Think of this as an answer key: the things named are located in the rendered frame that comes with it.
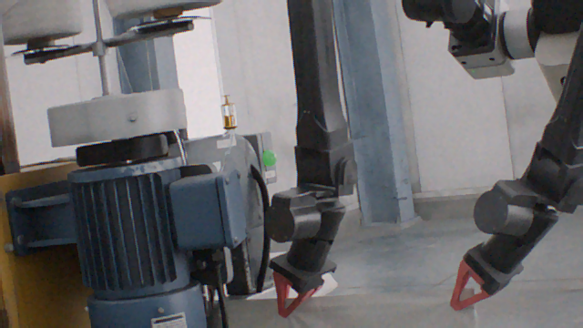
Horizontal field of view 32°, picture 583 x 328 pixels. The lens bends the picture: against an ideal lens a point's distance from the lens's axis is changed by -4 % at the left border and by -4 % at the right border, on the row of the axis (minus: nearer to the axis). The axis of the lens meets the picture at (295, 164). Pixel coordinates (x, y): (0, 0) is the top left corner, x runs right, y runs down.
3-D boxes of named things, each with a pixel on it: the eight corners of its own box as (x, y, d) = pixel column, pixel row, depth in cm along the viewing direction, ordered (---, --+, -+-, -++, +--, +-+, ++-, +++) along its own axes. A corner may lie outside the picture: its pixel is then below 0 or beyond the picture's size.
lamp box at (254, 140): (278, 181, 187) (271, 130, 187) (263, 186, 184) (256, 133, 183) (243, 185, 191) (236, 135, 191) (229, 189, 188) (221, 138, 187)
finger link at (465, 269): (430, 294, 148) (470, 249, 144) (450, 282, 154) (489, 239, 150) (463, 328, 146) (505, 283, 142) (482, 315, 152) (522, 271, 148)
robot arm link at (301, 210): (359, 157, 155) (312, 150, 160) (308, 162, 146) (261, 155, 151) (354, 239, 156) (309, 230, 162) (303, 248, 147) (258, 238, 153)
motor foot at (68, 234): (125, 239, 139) (115, 174, 139) (64, 256, 129) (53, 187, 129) (76, 241, 144) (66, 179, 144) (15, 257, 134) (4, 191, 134)
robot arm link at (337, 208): (356, 204, 157) (329, 185, 160) (327, 209, 152) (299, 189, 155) (340, 244, 159) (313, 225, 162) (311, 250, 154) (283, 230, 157)
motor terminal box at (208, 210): (254, 253, 139) (241, 166, 138) (241, 267, 129) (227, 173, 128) (193, 260, 140) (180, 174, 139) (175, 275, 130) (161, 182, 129)
